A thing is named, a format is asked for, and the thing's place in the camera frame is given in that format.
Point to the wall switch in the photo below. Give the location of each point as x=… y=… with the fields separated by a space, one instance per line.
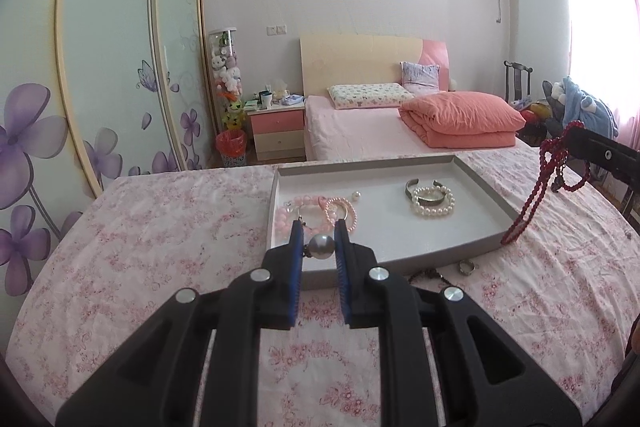
x=276 y=29

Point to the floral sliding door wardrobe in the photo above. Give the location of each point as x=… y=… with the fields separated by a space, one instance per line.
x=110 y=72

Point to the pink floral sheet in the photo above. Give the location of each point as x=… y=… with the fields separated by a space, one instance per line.
x=150 y=232

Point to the clear tube of plush toys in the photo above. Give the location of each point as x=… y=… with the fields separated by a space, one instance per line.
x=226 y=77

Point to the pink and cream nightstand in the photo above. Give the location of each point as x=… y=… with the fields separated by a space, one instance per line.
x=277 y=132

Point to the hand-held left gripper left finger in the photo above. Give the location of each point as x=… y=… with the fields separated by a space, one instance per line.
x=296 y=267

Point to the pink bed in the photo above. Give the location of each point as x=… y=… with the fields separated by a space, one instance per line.
x=360 y=127

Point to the blue plush robe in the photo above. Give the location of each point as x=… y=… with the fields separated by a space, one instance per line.
x=582 y=107

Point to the wide silver bangle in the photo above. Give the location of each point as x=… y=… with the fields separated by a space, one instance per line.
x=409 y=186

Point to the purple pillow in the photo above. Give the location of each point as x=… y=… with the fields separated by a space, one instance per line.
x=420 y=77

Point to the pink trash bin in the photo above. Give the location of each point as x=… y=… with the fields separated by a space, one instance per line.
x=231 y=149

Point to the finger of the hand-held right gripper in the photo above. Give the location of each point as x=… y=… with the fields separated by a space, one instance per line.
x=600 y=154

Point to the red and yellow plush toy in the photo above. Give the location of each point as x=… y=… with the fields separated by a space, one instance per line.
x=534 y=112

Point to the printed white pillow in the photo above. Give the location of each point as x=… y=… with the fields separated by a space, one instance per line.
x=370 y=96

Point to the folded orange quilt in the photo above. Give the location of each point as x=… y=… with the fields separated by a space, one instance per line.
x=460 y=117

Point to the grey pearl earring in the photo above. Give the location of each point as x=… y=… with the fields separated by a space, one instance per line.
x=321 y=248

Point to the cream and pink headboard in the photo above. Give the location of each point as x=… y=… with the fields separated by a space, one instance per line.
x=360 y=57

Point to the dark wooden chair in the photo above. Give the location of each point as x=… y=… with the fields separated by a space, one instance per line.
x=516 y=79

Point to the pink curtain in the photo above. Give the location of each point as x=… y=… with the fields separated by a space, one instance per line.
x=620 y=32

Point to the grey cardboard tray box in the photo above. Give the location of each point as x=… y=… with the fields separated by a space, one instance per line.
x=385 y=227

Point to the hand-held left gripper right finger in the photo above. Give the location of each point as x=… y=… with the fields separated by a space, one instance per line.
x=345 y=277

